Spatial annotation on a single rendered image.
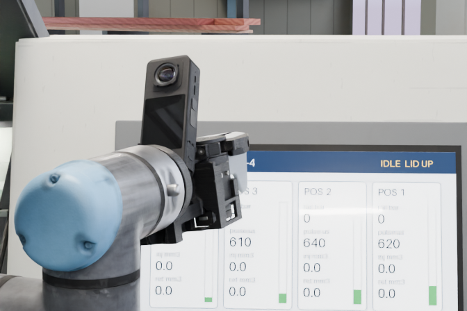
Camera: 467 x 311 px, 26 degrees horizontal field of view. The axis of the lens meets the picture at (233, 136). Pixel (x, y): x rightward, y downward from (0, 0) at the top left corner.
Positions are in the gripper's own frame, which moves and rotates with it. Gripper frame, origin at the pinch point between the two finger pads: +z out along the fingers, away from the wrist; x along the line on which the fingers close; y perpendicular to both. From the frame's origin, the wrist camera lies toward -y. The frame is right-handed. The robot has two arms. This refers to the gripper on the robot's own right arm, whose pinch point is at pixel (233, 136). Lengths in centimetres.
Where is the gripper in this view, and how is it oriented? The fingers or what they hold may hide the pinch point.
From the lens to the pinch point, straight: 104.8
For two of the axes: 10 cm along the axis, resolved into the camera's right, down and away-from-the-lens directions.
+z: 3.8, -1.1, 9.2
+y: 1.3, 9.9, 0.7
